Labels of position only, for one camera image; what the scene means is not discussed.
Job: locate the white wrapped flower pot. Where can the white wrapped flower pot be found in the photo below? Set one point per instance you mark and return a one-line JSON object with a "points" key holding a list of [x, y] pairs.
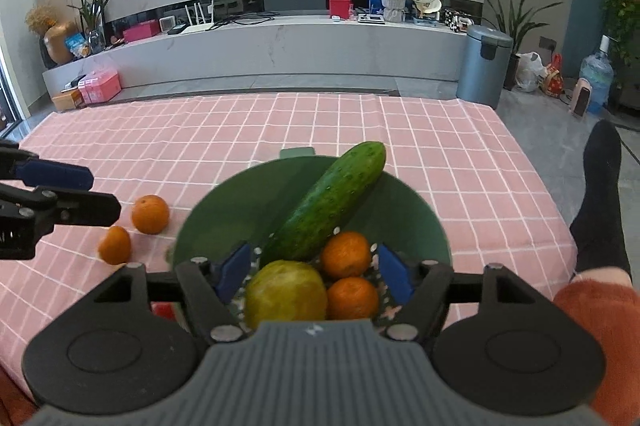
{"points": [[394, 8]]}

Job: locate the person's foot in black sock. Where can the person's foot in black sock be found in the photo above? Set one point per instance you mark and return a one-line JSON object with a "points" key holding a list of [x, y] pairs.
{"points": [[600, 186]]}

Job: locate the white plastic bag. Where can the white plastic bag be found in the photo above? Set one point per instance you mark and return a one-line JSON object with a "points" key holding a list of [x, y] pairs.
{"points": [[529, 73]]}

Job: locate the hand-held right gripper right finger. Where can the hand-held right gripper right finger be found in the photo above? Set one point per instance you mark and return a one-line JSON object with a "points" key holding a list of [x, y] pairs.
{"points": [[395, 273]]}

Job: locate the small white device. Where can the small white device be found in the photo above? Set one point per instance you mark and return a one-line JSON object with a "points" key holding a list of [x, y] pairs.
{"points": [[167, 24]]}

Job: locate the red box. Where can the red box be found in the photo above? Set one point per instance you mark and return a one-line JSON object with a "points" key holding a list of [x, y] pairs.
{"points": [[340, 6]]}

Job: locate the person's right leg orange trousers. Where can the person's right leg orange trousers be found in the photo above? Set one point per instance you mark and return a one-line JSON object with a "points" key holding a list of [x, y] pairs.
{"points": [[610, 331]]}

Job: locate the grey speaker bar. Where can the grey speaker bar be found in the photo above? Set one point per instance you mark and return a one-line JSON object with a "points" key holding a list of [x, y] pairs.
{"points": [[294, 1]]}

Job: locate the tall potted leaf plant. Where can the tall potted leaf plant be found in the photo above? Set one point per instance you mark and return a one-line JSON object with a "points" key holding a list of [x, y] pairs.
{"points": [[515, 25]]}

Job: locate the wall socket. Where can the wall socket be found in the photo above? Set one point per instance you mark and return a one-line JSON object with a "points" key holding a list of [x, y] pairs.
{"points": [[548, 43]]}

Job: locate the yellow-green pear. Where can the yellow-green pear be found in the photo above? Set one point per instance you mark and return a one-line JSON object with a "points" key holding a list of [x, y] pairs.
{"points": [[285, 293]]}

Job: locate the blue snack packet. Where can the blue snack packet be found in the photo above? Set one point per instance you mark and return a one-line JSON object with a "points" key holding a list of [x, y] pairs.
{"points": [[78, 45]]}

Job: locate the red patterned bag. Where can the red patterned bag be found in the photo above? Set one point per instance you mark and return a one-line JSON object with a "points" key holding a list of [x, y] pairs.
{"points": [[553, 80]]}

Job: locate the bushy green houseplant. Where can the bushy green houseplant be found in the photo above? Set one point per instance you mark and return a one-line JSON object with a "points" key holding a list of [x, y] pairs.
{"points": [[620, 0]]}

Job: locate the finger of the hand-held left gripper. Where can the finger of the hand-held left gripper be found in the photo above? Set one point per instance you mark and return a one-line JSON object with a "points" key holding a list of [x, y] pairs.
{"points": [[85, 208], [55, 176]]}

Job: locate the white patterned hat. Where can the white patterned hat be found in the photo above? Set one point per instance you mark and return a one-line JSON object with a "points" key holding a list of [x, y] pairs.
{"points": [[427, 3]]}

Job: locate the orange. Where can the orange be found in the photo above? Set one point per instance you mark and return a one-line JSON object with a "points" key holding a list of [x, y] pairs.
{"points": [[352, 298], [345, 254], [150, 214], [115, 245]]}

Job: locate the grey pedal trash can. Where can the grey pedal trash can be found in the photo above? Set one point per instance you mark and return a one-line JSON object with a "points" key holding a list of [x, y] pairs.
{"points": [[482, 70]]}

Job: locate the pink flat box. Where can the pink flat box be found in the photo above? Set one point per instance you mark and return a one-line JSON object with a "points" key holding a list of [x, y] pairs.
{"points": [[141, 31]]}

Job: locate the small pink appliance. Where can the small pink appliance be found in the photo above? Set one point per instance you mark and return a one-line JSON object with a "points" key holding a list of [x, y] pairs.
{"points": [[581, 98]]}

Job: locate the green bowl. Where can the green bowl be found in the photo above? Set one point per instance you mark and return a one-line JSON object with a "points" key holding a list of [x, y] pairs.
{"points": [[240, 201]]}

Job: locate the pink checked tablecloth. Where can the pink checked tablecloth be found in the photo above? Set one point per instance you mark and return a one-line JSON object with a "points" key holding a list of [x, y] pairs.
{"points": [[400, 145]]}

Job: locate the dried flowers in dark vase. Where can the dried flowers in dark vase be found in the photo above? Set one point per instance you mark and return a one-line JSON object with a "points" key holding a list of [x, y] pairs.
{"points": [[41, 18]]}

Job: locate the brown cardboard box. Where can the brown cardboard box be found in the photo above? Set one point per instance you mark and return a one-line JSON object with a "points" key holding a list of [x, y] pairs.
{"points": [[67, 99]]}

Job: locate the black and white chequered item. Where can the black and white chequered item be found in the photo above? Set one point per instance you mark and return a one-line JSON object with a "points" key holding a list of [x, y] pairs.
{"points": [[457, 19]]}

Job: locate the person's left leg orange trousers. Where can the person's left leg orange trousers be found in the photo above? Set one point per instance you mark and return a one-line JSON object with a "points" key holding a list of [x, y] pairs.
{"points": [[10, 391]]}

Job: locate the white marble television console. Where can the white marble television console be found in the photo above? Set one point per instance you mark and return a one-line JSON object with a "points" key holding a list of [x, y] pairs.
{"points": [[300, 50]]}

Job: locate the green cucumber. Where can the green cucumber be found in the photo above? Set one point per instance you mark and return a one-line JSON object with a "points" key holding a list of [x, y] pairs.
{"points": [[330, 196]]}

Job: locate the gold vase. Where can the gold vase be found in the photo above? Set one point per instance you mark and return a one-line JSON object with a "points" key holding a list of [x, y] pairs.
{"points": [[60, 45]]}

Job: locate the flat grey device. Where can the flat grey device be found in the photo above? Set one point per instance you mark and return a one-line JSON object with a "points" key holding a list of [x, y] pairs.
{"points": [[371, 18]]}

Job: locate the green plant in glass vase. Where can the green plant in glass vase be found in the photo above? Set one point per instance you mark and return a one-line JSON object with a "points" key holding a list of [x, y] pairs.
{"points": [[92, 13]]}

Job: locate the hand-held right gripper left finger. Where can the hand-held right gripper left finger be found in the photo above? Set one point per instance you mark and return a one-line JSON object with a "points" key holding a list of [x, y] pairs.
{"points": [[234, 271]]}

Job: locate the blue water jug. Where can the blue water jug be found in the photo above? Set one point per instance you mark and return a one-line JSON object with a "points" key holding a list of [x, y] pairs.
{"points": [[596, 78]]}

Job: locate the white router with antennas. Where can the white router with antennas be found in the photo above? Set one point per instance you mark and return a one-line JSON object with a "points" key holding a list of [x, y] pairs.
{"points": [[197, 25]]}

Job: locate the pink plastic storage box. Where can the pink plastic storage box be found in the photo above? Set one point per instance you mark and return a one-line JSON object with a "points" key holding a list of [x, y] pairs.
{"points": [[100, 86]]}

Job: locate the person's leg orange trousers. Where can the person's leg orange trousers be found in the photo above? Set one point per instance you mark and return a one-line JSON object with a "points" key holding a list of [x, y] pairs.
{"points": [[10, 391], [610, 331]]}

